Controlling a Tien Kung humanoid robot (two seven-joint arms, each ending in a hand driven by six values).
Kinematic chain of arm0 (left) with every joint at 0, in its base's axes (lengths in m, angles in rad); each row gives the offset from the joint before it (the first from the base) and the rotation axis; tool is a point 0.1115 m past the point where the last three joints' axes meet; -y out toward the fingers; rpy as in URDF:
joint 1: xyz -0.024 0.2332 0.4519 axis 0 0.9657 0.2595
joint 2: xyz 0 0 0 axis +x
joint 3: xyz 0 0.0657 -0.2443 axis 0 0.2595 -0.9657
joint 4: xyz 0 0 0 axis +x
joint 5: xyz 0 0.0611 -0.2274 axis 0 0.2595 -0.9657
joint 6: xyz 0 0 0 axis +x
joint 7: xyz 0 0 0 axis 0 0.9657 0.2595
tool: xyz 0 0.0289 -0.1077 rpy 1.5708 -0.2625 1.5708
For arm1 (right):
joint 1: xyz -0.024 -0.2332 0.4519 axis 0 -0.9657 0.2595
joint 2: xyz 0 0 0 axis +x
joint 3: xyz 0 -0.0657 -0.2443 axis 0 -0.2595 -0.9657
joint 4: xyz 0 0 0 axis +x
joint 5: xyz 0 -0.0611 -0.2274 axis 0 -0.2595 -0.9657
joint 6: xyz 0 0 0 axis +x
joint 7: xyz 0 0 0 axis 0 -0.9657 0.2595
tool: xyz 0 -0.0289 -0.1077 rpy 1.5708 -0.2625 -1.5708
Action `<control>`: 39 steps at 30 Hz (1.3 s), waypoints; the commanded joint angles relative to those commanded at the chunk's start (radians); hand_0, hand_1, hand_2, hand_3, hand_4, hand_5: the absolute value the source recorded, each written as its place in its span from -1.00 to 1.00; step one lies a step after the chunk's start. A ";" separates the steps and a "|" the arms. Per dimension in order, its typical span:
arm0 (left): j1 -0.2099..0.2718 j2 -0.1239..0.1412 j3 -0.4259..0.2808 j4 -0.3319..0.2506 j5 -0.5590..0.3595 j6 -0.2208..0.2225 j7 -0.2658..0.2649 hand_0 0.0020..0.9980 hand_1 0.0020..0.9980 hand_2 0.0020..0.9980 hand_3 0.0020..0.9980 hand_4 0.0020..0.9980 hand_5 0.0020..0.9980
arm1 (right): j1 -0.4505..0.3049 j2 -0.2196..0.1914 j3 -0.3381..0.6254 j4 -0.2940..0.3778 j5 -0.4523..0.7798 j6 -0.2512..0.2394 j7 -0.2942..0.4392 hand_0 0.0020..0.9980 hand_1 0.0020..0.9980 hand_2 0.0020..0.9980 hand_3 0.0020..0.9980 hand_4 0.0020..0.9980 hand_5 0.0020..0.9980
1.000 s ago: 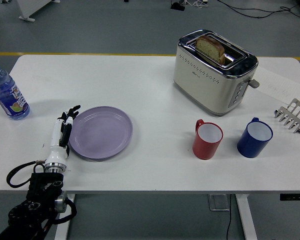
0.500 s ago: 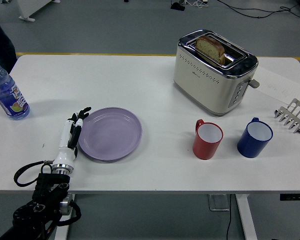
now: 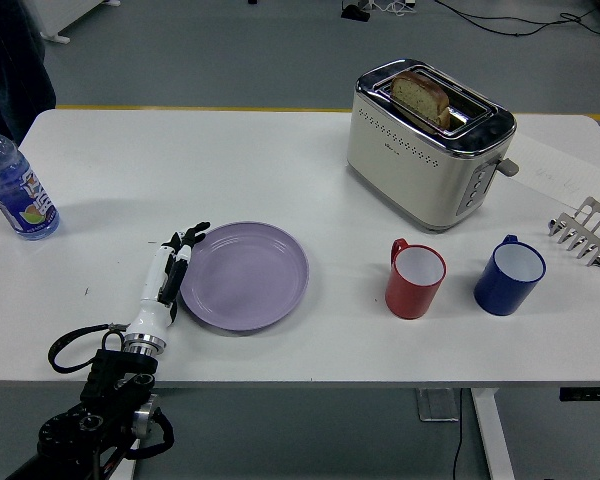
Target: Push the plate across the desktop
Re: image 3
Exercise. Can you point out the white table leg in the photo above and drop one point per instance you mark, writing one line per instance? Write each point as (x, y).
(492, 435)
(125, 470)

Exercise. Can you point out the black table control panel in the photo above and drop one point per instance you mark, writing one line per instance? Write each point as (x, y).
(590, 394)

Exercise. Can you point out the purple round plate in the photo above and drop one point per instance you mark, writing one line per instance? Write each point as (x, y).
(245, 277)

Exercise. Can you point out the red mug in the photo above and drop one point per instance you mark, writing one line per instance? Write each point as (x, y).
(410, 295)

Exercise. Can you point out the black power adapter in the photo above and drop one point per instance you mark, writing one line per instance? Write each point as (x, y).
(355, 13)

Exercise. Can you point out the blue mug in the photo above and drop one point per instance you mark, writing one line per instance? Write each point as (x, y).
(500, 292)

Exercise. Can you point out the metal toast rack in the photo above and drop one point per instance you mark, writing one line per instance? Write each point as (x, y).
(592, 225)

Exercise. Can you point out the small bread slice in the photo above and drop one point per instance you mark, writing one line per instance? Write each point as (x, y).
(445, 118)

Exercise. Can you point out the blue plastic drink bottle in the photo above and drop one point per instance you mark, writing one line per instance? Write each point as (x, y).
(10, 185)

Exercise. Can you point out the cream chrome toaster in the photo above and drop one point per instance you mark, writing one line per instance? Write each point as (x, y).
(405, 170)

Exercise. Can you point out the white furniture base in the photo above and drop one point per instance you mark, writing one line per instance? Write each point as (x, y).
(67, 12)

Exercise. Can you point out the white paper sheet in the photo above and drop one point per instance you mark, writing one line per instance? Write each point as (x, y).
(560, 175)

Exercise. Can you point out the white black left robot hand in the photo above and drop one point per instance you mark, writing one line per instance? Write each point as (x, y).
(152, 305)

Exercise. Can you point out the large brown bread slice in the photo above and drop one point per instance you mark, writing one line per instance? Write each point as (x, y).
(417, 95)

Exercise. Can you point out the person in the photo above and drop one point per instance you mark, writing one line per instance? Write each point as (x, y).
(15, 65)

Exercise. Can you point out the grey floor plate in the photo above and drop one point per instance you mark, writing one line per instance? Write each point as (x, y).
(435, 405)

